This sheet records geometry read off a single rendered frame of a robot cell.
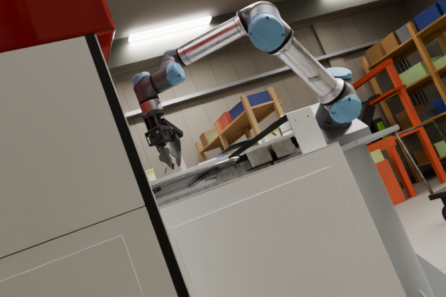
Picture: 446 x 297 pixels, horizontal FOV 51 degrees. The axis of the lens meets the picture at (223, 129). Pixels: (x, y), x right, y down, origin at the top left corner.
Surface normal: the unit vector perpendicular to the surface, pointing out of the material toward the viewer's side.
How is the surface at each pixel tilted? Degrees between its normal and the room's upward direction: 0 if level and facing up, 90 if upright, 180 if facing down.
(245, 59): 90
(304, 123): 90
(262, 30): 123
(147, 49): 90
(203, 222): 90
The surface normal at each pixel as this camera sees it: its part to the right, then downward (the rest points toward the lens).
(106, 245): 0.32, -0.29
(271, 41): -0.09, 0.47
